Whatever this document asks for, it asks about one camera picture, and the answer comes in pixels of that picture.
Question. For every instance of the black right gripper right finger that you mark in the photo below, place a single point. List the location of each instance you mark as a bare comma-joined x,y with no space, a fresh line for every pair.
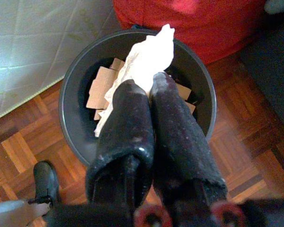
180,142

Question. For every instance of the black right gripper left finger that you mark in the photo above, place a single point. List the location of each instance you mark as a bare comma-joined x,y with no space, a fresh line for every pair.
127,132

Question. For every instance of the white tissue paper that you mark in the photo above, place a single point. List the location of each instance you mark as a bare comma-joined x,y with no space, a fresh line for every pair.
149,56

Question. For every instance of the brown cardboard piece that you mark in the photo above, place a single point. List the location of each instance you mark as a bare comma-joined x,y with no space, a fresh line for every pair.
101,85
183,91

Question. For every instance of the black round waste bin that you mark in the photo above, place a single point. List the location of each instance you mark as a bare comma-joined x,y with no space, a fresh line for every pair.
71,113

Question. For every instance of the black robot foot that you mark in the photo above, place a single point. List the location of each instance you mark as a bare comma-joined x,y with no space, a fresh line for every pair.
46,179

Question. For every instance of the white quilted mattress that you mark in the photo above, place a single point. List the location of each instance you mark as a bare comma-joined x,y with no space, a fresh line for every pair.
26,47

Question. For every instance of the silver robot leg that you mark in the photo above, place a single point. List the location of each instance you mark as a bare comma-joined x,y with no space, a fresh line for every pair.
9,212

